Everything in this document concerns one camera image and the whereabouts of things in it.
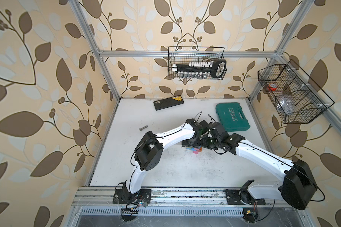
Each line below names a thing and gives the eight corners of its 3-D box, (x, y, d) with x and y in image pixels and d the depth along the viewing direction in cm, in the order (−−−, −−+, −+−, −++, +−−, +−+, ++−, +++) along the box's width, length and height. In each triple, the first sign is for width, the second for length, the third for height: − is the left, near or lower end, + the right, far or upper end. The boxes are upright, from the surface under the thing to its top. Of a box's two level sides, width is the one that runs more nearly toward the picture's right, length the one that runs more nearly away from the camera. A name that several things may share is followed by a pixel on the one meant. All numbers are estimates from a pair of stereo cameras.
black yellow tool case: (155, 110, 115) (155, 109, 113) (153, 103, 120) (152, 101, 119) (184, 103, 120) (184, 101, 118) (180, 96, 125) (180, 94, 124)
